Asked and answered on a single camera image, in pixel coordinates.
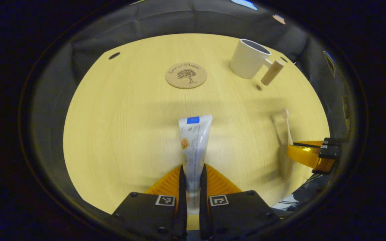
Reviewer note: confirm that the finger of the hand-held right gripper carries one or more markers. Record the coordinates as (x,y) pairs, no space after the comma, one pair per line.
(328,152)
(333,142)

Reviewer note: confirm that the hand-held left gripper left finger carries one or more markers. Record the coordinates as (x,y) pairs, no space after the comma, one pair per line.
(182,201)

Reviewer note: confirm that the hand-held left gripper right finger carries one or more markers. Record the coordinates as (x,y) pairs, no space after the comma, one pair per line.
(203,207)

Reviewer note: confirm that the pale wooden toothbrush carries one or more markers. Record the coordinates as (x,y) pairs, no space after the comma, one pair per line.
(288,129)

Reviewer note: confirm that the white toothpaste tube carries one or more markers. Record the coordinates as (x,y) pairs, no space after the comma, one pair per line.
(194,147)

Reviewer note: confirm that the round cork coaster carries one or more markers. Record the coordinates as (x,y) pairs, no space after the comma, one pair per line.
(186,75)

